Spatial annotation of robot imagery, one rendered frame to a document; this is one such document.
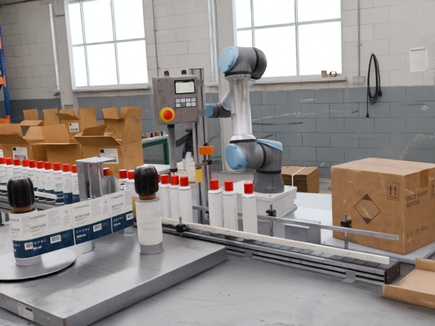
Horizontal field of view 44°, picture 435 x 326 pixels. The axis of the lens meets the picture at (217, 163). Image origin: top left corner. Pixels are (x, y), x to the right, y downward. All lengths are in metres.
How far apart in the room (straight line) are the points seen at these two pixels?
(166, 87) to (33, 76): 8.58
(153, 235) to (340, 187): 0.69
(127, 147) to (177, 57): 4.87
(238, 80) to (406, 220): 0.94
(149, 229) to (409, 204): 0.86
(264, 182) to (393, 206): 0.72
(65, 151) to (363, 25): 4.52
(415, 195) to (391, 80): 5.50
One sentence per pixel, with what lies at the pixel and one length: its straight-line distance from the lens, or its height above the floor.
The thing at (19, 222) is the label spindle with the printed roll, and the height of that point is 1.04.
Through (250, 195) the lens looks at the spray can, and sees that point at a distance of 1.93.
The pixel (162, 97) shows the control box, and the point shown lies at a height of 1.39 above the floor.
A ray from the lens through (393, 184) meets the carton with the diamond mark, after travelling 1.88.
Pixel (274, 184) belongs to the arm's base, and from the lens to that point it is 2.42.
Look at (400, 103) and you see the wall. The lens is 7.36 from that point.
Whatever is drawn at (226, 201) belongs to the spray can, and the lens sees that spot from 1.98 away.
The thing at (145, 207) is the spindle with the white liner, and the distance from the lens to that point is 1.85.
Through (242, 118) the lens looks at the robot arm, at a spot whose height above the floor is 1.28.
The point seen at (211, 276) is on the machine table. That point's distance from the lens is 1.79.
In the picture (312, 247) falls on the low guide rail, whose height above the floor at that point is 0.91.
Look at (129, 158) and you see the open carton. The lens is 3.90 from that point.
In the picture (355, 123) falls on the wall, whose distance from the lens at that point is 7.51.
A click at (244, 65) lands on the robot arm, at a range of 2.37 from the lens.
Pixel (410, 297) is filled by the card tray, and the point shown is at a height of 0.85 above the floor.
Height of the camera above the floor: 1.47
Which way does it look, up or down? 9 degrees down
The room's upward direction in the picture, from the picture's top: 3 degrees counter-clockwise
